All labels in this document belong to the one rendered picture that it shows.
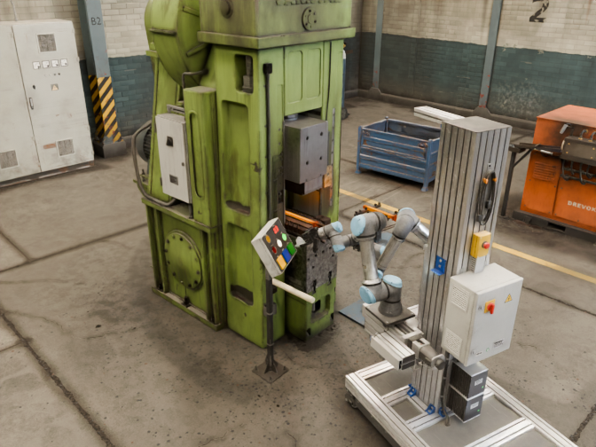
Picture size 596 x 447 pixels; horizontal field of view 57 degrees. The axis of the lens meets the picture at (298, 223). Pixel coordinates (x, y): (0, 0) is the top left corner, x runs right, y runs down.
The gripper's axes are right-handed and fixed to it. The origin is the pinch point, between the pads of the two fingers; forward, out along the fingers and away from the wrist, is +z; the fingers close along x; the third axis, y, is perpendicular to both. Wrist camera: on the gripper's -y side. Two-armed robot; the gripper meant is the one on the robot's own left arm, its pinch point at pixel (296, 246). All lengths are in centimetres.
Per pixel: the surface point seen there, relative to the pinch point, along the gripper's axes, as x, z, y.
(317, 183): -48, -15, 25
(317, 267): -41, 15, -35
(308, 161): -39, -20, 43
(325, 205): -78, 1, -1
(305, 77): -55, -42, 95
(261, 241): 27.0, 6.4, 19.9
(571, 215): -319, -157, -185
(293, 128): -34, -24, 70
